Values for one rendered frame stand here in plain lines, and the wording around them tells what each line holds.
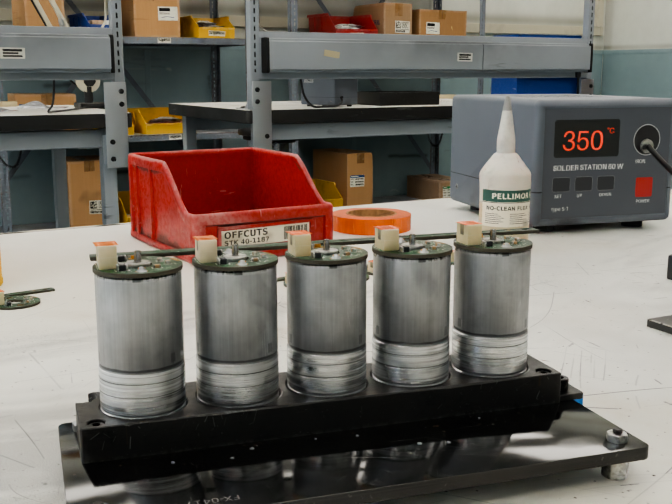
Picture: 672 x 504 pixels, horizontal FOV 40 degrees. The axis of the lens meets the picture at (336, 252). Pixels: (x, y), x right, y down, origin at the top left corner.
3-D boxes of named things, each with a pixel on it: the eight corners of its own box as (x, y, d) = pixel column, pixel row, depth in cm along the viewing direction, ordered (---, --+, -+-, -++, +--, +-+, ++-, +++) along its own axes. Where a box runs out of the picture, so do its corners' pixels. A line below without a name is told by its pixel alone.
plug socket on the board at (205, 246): (226, 262, 26) (226, 239, 26) (196, 264, 26) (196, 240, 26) (221, 256, 27) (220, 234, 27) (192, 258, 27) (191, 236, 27)
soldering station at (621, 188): (671, 228, 69) (681, 98, 67) (533, 236, 66) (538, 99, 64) (566, 201, 83) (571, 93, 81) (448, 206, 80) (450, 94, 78)
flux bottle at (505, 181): (496, 252, 60) (501, 96, 58) (467, 244, 63) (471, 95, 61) (538, 248, 61) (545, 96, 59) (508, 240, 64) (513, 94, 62)
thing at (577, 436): (522, 399, 33) (524, 368, 33) (649, 482, 27) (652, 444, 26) (59, 457, 28) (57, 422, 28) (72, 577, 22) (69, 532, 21)
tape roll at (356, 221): (315, 230, 68) (314, 214, 68) (361, 219, 73) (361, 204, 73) (382, 238, 65) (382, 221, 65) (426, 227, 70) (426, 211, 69)
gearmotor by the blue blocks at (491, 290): (539, 398, 30) (546, 242, 29) (471, 407, 29) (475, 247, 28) (502, 375, 32) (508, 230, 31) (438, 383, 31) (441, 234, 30)
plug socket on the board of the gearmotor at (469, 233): (489, 244, 29) (489, 223, 29) (464, 246, 29) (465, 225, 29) (477, 240, 30) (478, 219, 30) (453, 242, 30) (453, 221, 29)
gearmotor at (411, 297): (461, 408, 29) (465, 248, 28) (388, 418, 28) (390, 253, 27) (428, 384, 31) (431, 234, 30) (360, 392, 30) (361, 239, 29)
